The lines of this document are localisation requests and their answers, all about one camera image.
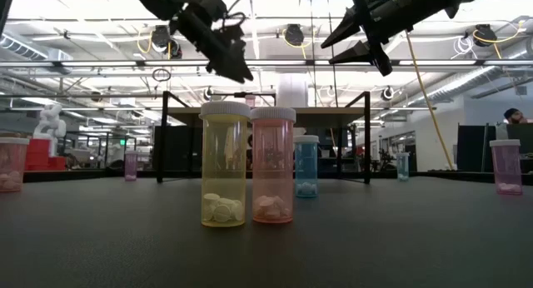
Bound black office partition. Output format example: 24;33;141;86
456;124;501;172

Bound wooden shelf black legs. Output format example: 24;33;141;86
156;90;372;185

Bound red boxes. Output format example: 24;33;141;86
24;137;67;171

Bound red medicine bottle white cap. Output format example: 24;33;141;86
0;137;30;193
250;107;297;225

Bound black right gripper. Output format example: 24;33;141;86
320;0;421;77

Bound yellow medicine bottle white cap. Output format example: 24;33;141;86
198;100;252;229

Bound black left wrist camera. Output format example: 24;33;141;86
198;0;229;22

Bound yellow-orange hanging cable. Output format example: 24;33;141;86
404;29;455;171

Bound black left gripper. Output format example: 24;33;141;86
170;7;254;84

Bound silver ventilation duct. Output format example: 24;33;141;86
0;32;74;75
407;37;533;110

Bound blue medicine bottle white cap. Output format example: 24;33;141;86
293;134;321;199
395;151;411;182

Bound white humanoid figure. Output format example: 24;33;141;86
32;103;67;156

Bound person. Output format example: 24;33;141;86
495;107;533;142

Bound black ceiling cable reel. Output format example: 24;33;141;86
150;24;172;50
473;23;496;42
285;23;305;47

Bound black table mat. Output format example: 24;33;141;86
0;171;533;288

